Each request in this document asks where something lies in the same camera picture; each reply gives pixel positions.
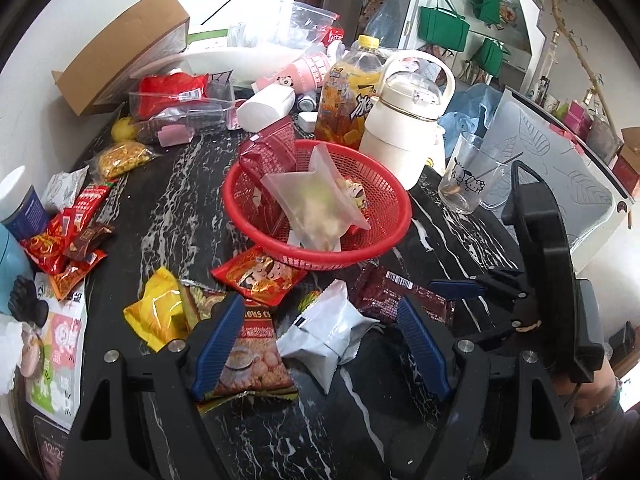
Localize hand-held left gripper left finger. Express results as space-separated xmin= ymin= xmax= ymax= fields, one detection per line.
xmin=60 ymin=294 xmax=246 ymax=480

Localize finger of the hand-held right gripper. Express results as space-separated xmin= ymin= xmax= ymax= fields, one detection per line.
xmin=467 ymin=305 xmax=546 ymax=353
xmin=429 ymin=267 xmax=538 ymax=306

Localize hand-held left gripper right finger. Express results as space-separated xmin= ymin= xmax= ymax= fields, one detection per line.
xmin=395 ymin=295 xmax=586 ymax=480

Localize dark maroon snack packet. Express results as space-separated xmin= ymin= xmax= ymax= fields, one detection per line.
xmin=348 ymin=264 xmax=457 ymax=330

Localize yellow snack packet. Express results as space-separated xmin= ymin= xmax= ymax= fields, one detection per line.
xmin=123 ymin=267 xmax=193 ymax=353

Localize red cartoon candy packet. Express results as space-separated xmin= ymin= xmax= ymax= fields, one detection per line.
xmin=211 ymin=247 xmax=308 ymax=307

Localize silver snack packet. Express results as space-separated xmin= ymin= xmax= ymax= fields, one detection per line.
xmin=276 ymin=280 xmax=382 ymax=395

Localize red plastic basket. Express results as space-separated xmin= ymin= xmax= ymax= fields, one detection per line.
xmin=222 ymin=141 xmax=413 ymax=271

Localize clear zip bag of snacks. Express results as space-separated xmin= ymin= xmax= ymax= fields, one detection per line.
xmin=260 ymin=142 xmax=372 ymax=252

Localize dark red snack packet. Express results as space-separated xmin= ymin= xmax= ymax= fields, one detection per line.
xmin=237 ymin=121 xmax=298 ymax=211

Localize person's right forearm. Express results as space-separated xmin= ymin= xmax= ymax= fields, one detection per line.
xmin=552 ymin=355 xmax=623 ymax=421

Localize bag of yellow snacks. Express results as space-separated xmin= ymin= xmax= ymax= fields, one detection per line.
xmin=90 ymin=140 xmax=161 ymax=181

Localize brown nut snack packet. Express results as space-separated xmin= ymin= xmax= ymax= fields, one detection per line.
xmin=177 ymin=280 xmax=298 ymax=413

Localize grey leaf pattern chair cushion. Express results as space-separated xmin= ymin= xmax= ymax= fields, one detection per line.
xmin=480 ymin=87 xmax=631 ymax=281

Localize cartoon print glass cup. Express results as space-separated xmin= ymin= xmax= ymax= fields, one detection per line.
xmin=438 ymin=131 xmax=506 ymax=216

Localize person's dark clothing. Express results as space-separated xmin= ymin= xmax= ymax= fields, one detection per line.
xmin=570 ymin=405 xmax=640 ymax=466

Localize pink boxes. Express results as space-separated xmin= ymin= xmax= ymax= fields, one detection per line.
xmin=565 ymin=100 xmax=596 ymax=136

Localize pink green printed packet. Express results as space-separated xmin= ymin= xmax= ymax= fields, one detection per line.
xmin=25 ymin=280 xmax=88 ymax=433

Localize small orange red packet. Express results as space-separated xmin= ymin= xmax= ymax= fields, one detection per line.
xmin=48 ymin=249 xmax=108 ymax=301

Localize small dark brown packet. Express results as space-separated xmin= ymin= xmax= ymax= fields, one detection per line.
xmin=65 ymin=222 xmax=116 ymax=261

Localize blue plastic bag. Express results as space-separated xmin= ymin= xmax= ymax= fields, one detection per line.
xmin=440 ymin=82 xmax=501 ymax=141

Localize long red sachet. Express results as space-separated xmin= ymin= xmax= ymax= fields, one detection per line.
xmin=60 ymin=182 xmax=116 ymax=246

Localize black hair claw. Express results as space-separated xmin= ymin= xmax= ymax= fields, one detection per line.
xmin=7 ymin=275 xmax=50 ymax=323

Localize black phone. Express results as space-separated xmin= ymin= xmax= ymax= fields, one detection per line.
xmin=32 ymin=412 xmax=71 ymax=480

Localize red gold snack packet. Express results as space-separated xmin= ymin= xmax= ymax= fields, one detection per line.
xmin=20 ymin=210 xmax=76 ymax=276

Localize crumpled white tissue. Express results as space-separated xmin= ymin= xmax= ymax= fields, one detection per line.
xmin=0 ymin=320 xmax=26 ymax=396

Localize orange juice bottle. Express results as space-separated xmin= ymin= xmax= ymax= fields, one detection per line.
xmin=314 ymin=35 xmax=386 ymax=151

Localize light blue humidifier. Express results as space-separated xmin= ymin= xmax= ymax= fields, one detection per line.
xmin=0 ymin=222 xmax=33 ymax=316

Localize small white packet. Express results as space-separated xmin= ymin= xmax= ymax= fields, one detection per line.
xmin=40 ymin=166 xmax=90 ymax=211

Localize clear plastic container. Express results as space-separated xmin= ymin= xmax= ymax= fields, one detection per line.
xmin=129 ymin=80 xmax=236 ymax=143

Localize yellow lemon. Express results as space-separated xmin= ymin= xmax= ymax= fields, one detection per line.
xmin=111 ymin=116 xmax=137 ymax=142

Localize blue jar with white lid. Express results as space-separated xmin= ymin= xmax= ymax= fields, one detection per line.
xmin=0 ymin=165 xmax=51 ymax=241

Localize red plastic bag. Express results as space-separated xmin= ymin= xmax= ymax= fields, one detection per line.
xmin=137 ymin=72 xmax=211 ymax=118

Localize pink paper cup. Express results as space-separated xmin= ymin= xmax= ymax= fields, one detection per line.
xmin=251 ymin=52 xmax=331 ymax=93

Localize white basin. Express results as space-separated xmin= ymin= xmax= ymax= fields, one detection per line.
xmin=131 ymin=42 xmax=321 ymax=88

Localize empty clear zip bag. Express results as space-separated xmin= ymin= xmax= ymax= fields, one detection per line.
xmin=277 ymin=2 xmax=341 ymax=56

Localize green white carton box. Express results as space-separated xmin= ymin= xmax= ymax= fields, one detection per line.
xmin=187 ymin=27 xmax=231 ymax=51

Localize brown cardboard box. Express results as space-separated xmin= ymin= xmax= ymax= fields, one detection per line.
xmin=52 ymin=0 xmax=192 ymax=117

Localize cream thermos bottle with handle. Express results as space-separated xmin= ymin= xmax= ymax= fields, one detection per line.
xmin=359 ymin=50 xmax=457 ymax=191

